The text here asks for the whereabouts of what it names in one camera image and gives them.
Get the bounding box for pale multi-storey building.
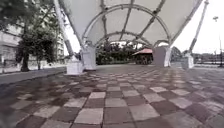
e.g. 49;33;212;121
0;0;66;72

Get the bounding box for tree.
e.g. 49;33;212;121
0;0;63;73

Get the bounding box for checkered tile pavement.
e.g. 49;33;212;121
0;63;224;128

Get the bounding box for street lamp pole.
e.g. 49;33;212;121
212;15;224;68

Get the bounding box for white arched canopy shelter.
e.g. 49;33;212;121
52;0;210;76

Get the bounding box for row of dark trees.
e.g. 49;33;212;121
95;40;154;66

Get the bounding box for grey asphalt strip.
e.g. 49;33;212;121
0;66;68;86

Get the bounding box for red-roofed pavilion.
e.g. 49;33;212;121
131;48;154;66

